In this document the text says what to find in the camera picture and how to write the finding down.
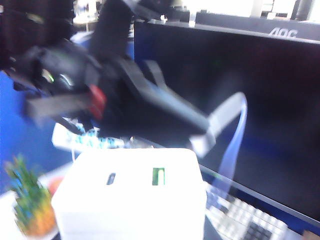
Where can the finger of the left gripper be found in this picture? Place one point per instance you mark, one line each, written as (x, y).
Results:
(155, 72)
(155, 117)

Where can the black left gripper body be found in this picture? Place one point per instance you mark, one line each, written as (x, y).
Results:
(75, 65)

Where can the white charging base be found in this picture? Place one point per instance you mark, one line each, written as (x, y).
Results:
(125, 207)

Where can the blue cubicle partition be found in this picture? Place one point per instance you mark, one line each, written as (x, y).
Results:
(15, 137)

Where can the grey background monitor back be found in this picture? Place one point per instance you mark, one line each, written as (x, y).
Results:
(237, 25)

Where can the black AOC computer monitor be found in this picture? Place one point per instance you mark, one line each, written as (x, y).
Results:
(250, 87)

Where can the white and grey keyboard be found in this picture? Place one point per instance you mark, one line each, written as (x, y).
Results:
(250, 220)

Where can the Rubik's cube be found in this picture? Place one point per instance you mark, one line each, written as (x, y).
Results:
(32, 212)

